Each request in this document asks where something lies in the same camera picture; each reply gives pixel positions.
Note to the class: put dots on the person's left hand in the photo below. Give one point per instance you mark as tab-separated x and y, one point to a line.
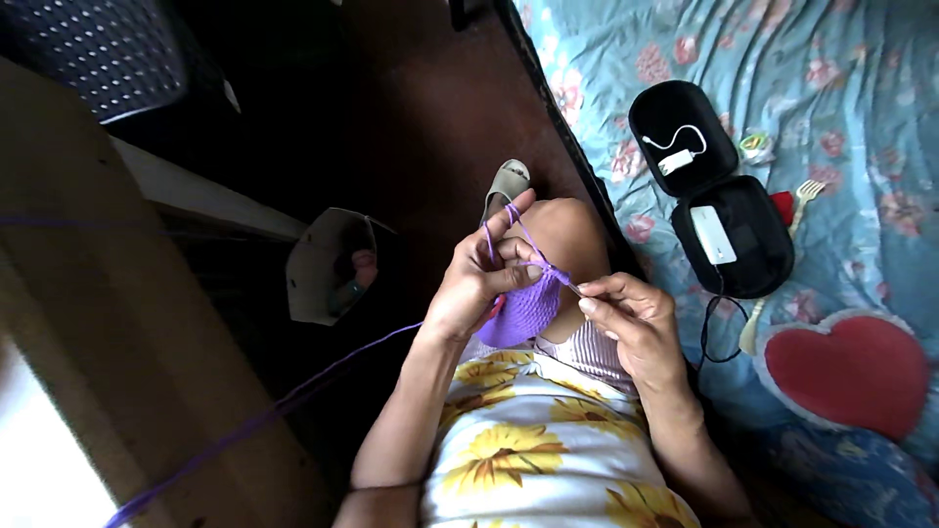
461	293

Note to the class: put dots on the person's right hand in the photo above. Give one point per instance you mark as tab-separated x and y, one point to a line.
651	330

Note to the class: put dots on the person's left fingers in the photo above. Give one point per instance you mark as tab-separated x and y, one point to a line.
518	248

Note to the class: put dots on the person's left index finger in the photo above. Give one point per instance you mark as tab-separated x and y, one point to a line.
505	220

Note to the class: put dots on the person's right fingers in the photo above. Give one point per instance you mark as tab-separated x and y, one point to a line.
635	283

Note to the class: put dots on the person's right thumb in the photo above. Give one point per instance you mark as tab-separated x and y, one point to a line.
606	315

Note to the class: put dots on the person's left thumb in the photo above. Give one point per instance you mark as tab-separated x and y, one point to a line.
516	278

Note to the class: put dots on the person's right index finger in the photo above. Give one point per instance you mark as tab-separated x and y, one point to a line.
615	286

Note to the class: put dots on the purple crochet piece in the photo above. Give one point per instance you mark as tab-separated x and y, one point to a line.
524	312

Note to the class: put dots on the thin metal crochet hook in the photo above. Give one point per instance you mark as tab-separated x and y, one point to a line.
574	287

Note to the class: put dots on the purple yarn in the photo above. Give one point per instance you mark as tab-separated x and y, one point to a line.
345	361

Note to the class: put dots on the person's left forearm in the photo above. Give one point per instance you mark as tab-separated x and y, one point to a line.
400	418

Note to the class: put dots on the person's right forearm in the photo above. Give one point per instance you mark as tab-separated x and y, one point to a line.
693	440

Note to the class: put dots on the person's legs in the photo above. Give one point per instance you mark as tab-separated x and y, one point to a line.
576	235

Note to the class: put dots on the white rectangular power bank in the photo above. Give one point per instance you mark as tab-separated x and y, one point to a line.
713	233

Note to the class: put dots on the person's body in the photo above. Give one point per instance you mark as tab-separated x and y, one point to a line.
543	440

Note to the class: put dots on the black hard-shell case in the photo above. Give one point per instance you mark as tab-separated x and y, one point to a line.
763	220

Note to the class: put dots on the small red cloth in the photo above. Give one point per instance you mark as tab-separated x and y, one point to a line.
783	206

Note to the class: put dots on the clear packet with coloured bands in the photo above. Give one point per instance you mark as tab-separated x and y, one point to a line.
755	147

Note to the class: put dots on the red heart-shaped pillow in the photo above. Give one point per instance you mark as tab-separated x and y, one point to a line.
847	370

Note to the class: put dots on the blue floral bed sheet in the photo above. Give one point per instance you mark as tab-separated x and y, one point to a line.
777	55

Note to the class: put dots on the dark blue patterned cloth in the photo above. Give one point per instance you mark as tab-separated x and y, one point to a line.
858	473

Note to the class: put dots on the wooden table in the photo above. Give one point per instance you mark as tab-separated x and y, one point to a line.
110	293

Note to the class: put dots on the dark perforated plastic basket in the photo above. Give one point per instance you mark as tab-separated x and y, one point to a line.
110	55

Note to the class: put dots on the black bed frame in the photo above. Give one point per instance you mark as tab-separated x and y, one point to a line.
561	121

